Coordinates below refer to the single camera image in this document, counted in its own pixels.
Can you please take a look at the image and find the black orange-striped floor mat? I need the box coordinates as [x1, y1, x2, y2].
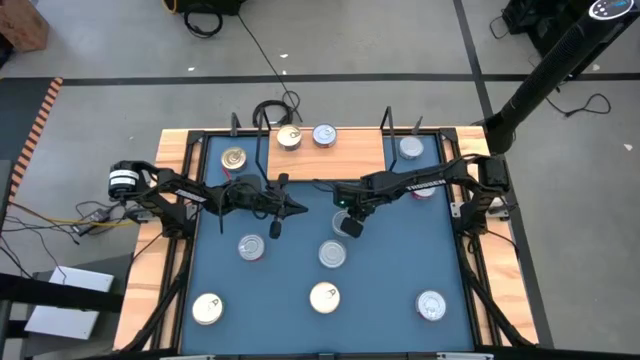
[0, 77, 64, 201]

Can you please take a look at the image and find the cardboard box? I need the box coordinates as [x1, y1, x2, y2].
[0, 0, 50, 54]

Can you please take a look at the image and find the white flat panel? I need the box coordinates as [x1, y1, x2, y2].
[23, 265, 115, 341]

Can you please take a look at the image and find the blue label gold-top can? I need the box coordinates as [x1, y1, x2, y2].
[308, 281, 342, 315]
[276, 123, 303, 152]
[191, 292, 225, 327]

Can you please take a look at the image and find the black coiled cable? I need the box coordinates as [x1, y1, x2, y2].
[183, 7, 224, 40]
[251, 89, 304, 129]

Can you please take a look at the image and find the black metal beam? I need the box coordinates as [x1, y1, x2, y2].
[0, 272, 126, 315]

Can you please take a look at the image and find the black tower fan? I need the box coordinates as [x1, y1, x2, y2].
[472, 0, 640, 155]

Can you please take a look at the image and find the green label tuna can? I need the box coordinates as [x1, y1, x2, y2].
[398, 135, 425, 161]
[220, 146, 248, 173]

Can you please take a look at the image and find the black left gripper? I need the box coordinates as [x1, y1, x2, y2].
[234, 172, 309, 240]

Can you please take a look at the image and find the black equipment case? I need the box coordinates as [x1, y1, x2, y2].
[174, 0, 246, 15]

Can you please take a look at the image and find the blue label silver-top can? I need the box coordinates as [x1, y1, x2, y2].
[312, 123, 338, 149]
[317, 239, 348, 270]

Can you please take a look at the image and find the black metal rig frame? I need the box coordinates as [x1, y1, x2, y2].
[117, 112, 541, 360]

